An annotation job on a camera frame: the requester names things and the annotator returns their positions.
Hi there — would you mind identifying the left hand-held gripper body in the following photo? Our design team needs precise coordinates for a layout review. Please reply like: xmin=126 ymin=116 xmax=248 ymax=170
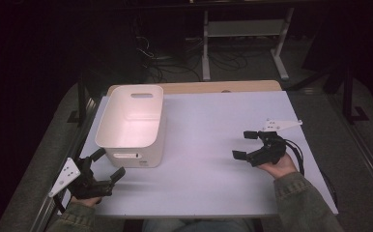
xmin=47 ymin=156 xmax=115 ymax=200

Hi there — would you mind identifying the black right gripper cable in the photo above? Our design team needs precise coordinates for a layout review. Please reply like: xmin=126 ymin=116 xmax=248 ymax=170
xmin=283 ymin=138 xmax=339 ymax=207

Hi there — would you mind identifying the black metal stand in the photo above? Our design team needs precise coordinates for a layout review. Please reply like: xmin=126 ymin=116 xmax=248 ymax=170
xmin=67 ymin=75 xmax=90 ymax=128
xmin=341 ymin=62 xmax=371 ymax=125

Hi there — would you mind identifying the person's right hand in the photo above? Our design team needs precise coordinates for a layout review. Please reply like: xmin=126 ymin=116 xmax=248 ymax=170
xmin=257 ymin=153 xmax=299 ymax=180

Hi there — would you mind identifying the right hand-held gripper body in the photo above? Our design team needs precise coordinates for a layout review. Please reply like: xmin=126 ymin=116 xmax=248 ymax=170
xmin=245 ymin=118 xmax=303 ymax=167

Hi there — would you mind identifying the white metal stand frame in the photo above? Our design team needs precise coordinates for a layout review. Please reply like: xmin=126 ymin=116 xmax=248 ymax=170
xmin=202 ymin=8 xmax=295 ymax=81

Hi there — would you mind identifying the person's left hand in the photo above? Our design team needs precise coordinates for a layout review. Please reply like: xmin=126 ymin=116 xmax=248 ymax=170
xmin=70 ymin=196 xmax=102 ymax=208

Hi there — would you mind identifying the tangle of floor cables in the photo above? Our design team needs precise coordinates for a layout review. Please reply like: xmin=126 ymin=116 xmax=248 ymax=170
xmin=132 ymin=33 xmax=273 ymax=83

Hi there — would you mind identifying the wooden table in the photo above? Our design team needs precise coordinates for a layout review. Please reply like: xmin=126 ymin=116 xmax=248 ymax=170
xmin=106 ymin=79 xmax=283 ymax=96

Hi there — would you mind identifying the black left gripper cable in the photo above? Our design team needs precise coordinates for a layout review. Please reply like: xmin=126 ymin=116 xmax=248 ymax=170
xmin=52 ymin=194 xmax=67 ymax=215

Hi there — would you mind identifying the white plastic storage bin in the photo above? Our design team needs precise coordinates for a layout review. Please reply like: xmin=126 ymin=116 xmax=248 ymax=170
xmin=95 ymin=84 xmax=167 ymax=169

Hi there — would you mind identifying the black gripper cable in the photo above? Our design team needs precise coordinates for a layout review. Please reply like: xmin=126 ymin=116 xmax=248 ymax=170
xmin=52 ymin=194 xmax=67 ymax=215
xmin=283 ymin=138 xmax=339 ymax=207

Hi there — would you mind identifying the white work board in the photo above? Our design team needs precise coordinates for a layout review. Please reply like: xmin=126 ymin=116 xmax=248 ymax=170
xmin=57 ymin=91 xmax=339 ymax=220

